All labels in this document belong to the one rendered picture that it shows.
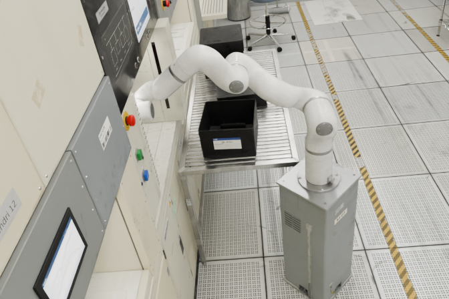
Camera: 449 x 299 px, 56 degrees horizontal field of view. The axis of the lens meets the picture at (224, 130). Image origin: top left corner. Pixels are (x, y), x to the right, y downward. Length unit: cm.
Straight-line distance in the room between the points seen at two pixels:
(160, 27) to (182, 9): 151
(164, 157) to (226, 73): 68
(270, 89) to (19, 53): 98
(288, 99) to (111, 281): 94
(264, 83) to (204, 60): 25
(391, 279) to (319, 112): 125
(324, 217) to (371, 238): 89
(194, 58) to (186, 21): 203
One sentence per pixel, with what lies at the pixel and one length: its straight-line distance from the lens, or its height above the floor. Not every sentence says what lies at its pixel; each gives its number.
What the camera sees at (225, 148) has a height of 82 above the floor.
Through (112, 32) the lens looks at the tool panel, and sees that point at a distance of 143.
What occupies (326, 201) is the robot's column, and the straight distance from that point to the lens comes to 188.
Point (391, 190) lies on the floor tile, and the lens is 307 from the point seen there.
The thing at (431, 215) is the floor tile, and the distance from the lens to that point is 297.
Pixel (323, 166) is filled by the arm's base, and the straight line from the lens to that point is 186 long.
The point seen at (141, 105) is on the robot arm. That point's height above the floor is 125.
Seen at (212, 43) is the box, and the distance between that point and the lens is 274.
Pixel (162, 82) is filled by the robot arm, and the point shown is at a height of 136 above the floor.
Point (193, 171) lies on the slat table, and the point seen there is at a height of 75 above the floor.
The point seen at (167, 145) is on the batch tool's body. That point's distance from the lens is 212.
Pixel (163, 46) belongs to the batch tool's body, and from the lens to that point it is 208.
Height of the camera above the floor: 210
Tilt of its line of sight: 35 degrees down
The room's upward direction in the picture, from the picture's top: 9 degrees counter-clockwise
